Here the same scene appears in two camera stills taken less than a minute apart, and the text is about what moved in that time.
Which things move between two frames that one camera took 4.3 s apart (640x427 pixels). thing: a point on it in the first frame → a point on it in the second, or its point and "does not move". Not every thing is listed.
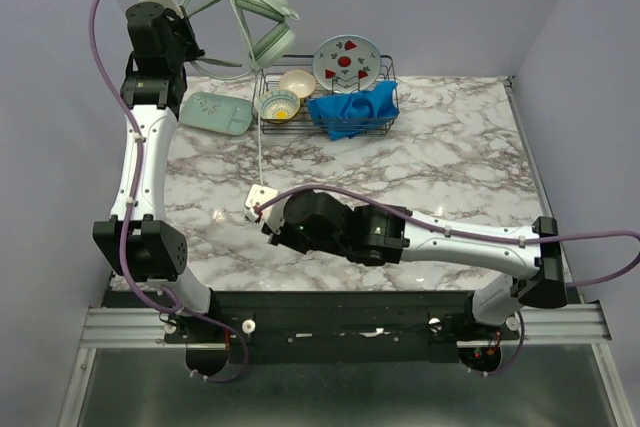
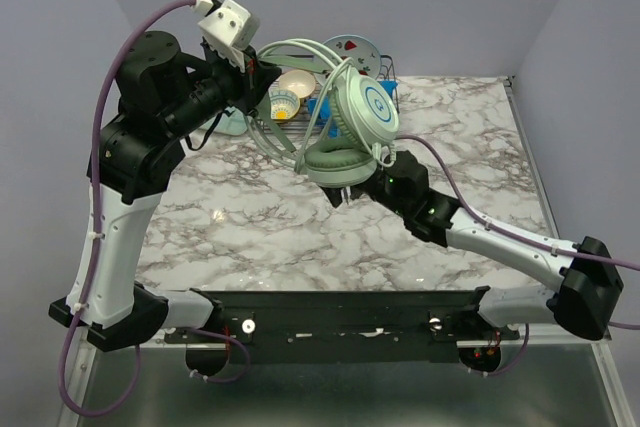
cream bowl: (298, 81) does not move
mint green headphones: (269, 49) → (365, 115)
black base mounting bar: (338, 326) does not move
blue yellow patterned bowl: (279, 106) does not move
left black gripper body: (183, 46) → (222, 86)
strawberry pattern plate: (347, 64) does not move
